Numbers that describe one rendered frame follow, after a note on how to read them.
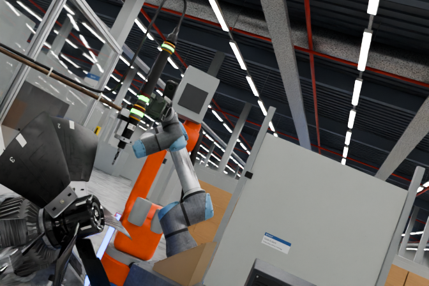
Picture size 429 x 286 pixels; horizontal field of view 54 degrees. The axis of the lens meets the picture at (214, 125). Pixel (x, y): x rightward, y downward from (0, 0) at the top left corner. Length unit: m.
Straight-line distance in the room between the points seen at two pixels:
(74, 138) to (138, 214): 3.67
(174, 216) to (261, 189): 1.26
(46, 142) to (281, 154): 2.24
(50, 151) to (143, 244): 4.08
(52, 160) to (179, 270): 0.95
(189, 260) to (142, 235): 3.26
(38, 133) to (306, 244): 2.37
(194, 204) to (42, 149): 1.00
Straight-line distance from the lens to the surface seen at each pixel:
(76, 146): 1.46
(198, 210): 2.01
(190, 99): 5.28
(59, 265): 1.05
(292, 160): 3.19
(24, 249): 1.19
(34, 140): 1.17
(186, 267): 1.96
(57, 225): 1.32
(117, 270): 5.21
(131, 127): 1.41
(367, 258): 3.29
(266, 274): 1.67
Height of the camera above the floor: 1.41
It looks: 9 degrees up
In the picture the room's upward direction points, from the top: 24 degrees clockwise
